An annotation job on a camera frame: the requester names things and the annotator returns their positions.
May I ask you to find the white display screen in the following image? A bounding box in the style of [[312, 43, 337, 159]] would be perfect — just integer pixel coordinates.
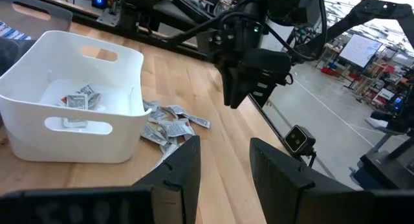
[[338, 33, 384, 69]]

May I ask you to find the white plastic bin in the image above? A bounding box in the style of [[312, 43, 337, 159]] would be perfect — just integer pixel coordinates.
[[0, 30, 153, 164]]

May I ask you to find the dark grey side desk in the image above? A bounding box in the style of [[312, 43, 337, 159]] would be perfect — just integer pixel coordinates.
[[151, 0, 212, 33]]

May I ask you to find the white printed packet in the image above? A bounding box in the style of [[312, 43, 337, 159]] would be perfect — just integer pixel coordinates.
[[142, 99, 161, 113], [66, 93, 89, 111], [0, 20, 32, 41]]

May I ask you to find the black equipment stand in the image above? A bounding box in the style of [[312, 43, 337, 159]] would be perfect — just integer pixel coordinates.
[[349, 133, 414, 191]]

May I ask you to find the large translucent grey bin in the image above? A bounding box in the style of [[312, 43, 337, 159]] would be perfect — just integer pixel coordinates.
[[0, 0, 74, 76]]

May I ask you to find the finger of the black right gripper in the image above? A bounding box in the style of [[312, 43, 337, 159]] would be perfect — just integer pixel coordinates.
[[230, 75, 263, 110], [221, 65, 242, 107]]

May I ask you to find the small black table-level camera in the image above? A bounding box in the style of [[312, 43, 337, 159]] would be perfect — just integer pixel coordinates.
[[283, 124, 318, 157]]

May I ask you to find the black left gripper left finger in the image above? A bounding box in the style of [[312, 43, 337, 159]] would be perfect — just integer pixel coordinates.
[[0, 135, 202, 224]]

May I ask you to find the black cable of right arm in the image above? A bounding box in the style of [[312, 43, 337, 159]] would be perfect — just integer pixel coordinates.
[[223, 0, 328, 63]]

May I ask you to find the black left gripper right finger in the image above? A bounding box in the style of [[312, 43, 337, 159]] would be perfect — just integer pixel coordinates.
[[249, 137, 414, 224]]

